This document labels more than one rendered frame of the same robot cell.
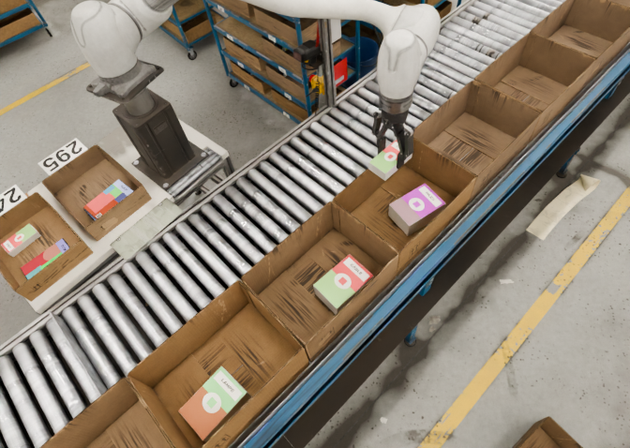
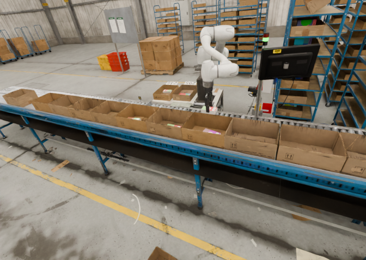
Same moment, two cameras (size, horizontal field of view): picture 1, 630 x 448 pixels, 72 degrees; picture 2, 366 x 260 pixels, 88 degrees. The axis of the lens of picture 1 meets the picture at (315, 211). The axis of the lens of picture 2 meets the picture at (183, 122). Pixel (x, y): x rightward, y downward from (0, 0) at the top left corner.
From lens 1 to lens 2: 1.53 m
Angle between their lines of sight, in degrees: 50
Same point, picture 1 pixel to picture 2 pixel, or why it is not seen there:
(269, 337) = not seen: hidden behind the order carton
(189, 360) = (142, 117)
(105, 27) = (201, 50)
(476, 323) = (221, 233)
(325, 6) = (212, 51)
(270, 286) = (168, 121)
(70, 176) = (187, 88)
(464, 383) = (190, 234)
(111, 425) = not seen: hidden behind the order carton
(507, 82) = (311, 147)
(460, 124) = (267, 139)
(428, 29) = (223, 67)
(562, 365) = not seen: outside the picture
